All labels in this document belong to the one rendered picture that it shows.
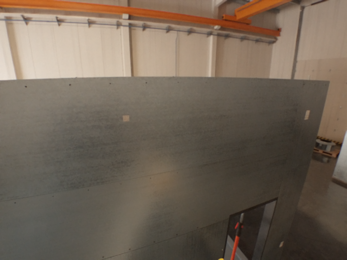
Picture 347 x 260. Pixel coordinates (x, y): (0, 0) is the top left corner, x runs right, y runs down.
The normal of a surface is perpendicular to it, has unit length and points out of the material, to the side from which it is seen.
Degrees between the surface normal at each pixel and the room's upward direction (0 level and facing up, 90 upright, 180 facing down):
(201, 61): 90
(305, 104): 90
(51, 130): 90
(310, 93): 90
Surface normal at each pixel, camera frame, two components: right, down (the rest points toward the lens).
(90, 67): 0.36, 0.27
